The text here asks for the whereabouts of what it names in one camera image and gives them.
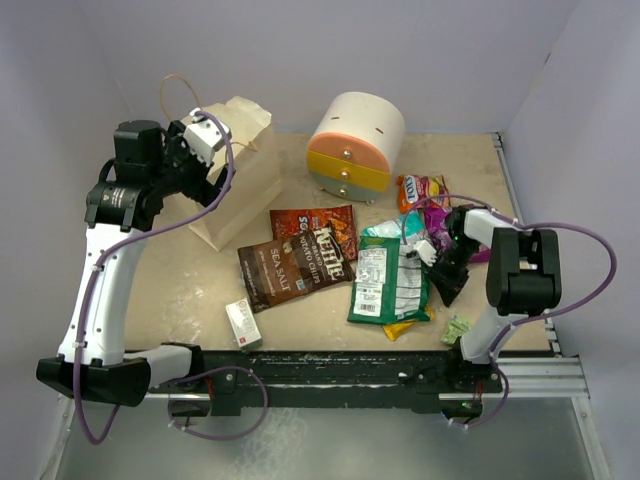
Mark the orange Fox's candy bag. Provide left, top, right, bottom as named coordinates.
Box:
left=396, top=174, right=450, bottom=214

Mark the light green snack packet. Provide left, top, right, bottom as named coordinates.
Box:
left=440, top=315, right=473, bottom=346

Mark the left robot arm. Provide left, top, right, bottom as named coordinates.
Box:
left=36, top=110, right=234, bottom=407

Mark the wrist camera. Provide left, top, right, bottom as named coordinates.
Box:
left=406, top=240, right=438, bottom=266
left=183, top=108, right=232, bottom=167

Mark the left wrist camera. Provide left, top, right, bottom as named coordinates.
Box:
left=183, top=108, right=232, bottom=167

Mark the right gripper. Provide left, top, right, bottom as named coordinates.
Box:
left=423, top=237, right=481, bottom=307

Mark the green snack bag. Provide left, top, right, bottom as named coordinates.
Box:
left=347, top=236, right=431, bottom=326

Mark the purple snack bag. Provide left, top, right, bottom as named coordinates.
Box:
left=423, top=206, right=490, bottom=264

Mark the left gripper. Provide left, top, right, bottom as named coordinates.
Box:
left=150, top=122, right=233, bottom=210

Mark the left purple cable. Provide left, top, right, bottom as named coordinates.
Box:
left=73, top=111, right=269, bottom=444

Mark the brown Kettle chips bag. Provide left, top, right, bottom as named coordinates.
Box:
left=237, top=223, right=355, bottom=313

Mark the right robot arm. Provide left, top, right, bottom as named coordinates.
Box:
left=227, top=189, right=562, bottom=391

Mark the red chips bag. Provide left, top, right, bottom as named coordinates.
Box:
left=269, top=205, right=358, bottom=262

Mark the small white box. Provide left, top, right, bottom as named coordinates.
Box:
left=225, top=298, right=263, bottom=351

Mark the pastel mini drawer cabinet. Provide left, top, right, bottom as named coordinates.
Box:
left=306, top=91, right=406, bottom=204

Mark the teal snack bag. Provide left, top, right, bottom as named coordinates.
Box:
left=362, top=211, right=426, bottom=243

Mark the yellow snack packet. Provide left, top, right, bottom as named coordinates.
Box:
left=382, top=306, right=435, bottom=342

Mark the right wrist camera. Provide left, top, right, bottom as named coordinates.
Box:
left=406, top=240, right=438, bottom=266

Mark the white paper bag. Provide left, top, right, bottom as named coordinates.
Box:
left=188, top=96, right=283, bottom=251

